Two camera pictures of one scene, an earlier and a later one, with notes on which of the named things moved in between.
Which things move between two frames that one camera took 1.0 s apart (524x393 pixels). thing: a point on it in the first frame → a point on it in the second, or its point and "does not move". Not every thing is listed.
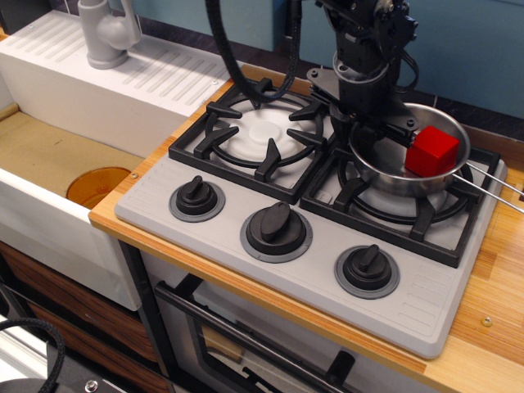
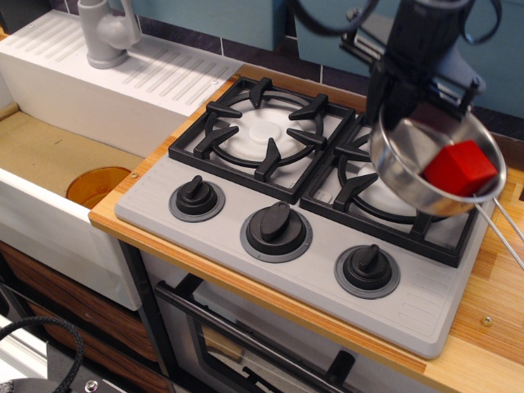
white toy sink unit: x=60 y=117 does not move
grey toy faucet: x=109 y=36 does not move
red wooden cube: x=432 y=151 → x=461 y=168
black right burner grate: x=436 y=226 does not move
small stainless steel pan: x=381 y=164 → x=402 y=151
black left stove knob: x=196 y=201 does not move
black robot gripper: x=361 y=87 → x=447 y=82
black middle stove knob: x=276 y=234 does not move
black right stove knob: x=367 y=272 does not move
